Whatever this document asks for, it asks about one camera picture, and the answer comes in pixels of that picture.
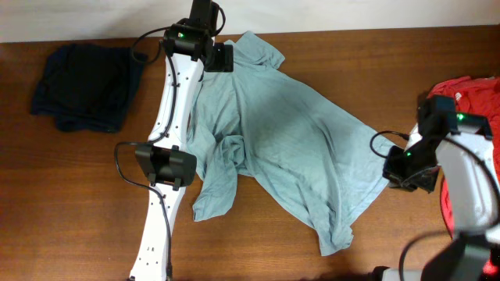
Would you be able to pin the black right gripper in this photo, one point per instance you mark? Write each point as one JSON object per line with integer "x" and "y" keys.
{"x": 397, "y": 179}

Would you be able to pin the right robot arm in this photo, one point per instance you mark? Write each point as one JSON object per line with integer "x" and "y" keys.
{"x": 460, "y": 147}

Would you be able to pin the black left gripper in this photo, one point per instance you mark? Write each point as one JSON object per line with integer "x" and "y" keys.
{"x": 223, "y": 60}

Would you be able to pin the folded dark navy garment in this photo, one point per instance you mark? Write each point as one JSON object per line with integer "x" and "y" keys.
{"x": 88, "y": 87}

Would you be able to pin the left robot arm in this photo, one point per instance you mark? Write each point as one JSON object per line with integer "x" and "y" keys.
{"x": 191, "y": 52}

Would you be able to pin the light blue t-shirt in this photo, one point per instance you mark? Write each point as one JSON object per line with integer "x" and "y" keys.
{"x": 317, "y": 161}

